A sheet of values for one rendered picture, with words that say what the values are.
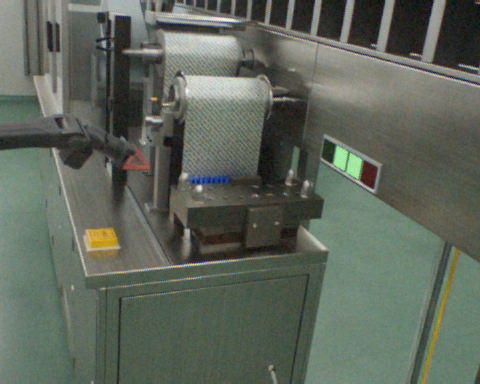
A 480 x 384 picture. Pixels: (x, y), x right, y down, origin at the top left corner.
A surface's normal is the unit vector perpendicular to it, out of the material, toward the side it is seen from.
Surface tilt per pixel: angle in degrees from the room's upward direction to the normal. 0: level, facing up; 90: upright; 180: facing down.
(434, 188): 90
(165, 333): 90
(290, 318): 90
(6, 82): 90
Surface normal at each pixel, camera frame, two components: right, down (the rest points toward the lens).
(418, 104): -0.92, 0.05
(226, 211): 0.38, 0.37
